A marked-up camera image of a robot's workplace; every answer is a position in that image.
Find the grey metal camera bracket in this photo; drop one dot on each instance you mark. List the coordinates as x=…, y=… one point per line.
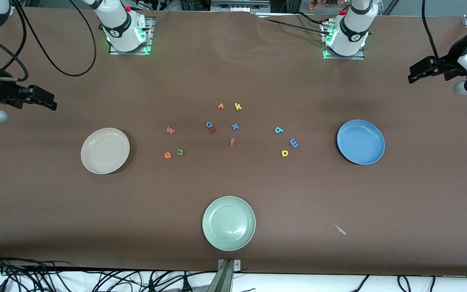
x=227, y=275

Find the orange brown background object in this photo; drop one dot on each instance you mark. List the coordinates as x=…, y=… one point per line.
x=314, y=5

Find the pale green round plate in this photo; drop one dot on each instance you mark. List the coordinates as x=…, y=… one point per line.
x=228, y=224

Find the teal foam letter b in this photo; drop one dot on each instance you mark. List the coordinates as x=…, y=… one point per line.
x=279, y=129

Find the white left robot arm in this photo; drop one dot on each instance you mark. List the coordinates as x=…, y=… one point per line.
x=353, y=28

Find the grey metal box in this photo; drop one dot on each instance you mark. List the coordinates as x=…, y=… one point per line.
x=237, y=5

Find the blue foam letter x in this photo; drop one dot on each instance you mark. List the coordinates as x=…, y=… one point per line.
x=235, y=126

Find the red foam letter w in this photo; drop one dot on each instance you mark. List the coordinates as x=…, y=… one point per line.
x=170, y=130

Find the white paper scrap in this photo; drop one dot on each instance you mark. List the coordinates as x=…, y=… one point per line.
x=341, y=230

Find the beige round plate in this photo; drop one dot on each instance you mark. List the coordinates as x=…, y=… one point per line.
x=105, y=151

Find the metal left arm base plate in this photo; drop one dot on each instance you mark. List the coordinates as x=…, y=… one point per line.
x=351, y=58

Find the blue foam letter m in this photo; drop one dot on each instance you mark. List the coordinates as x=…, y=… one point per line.
x=294, y=142

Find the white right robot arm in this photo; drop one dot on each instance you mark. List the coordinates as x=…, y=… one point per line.
x=120, y=24

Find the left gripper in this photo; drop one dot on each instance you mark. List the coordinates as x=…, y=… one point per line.
x=449, y=63

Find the brown table cover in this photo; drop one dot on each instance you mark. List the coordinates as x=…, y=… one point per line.
x=55, y=211

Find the blue round plate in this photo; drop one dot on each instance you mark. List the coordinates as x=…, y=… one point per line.
x=361, y=142

